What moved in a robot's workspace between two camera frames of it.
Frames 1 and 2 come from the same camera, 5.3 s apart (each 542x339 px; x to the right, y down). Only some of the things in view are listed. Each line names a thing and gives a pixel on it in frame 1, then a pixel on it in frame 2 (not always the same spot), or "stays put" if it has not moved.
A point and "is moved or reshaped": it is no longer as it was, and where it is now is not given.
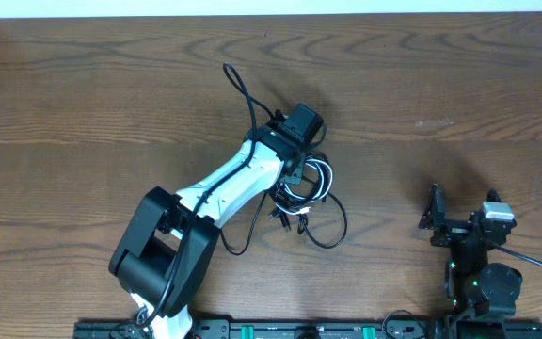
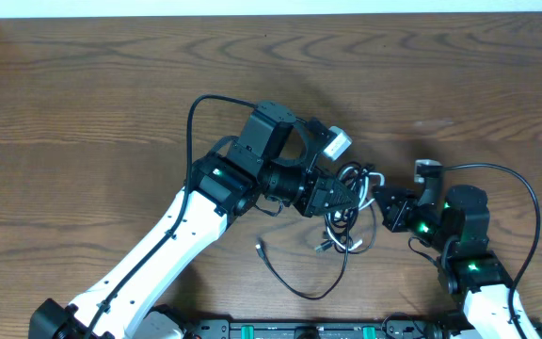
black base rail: [394, 328] stays put
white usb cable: [307, 210] is moved or reshaped
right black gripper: [461, 224] to [398, 210]
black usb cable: [294, 198] is moved or reshaped
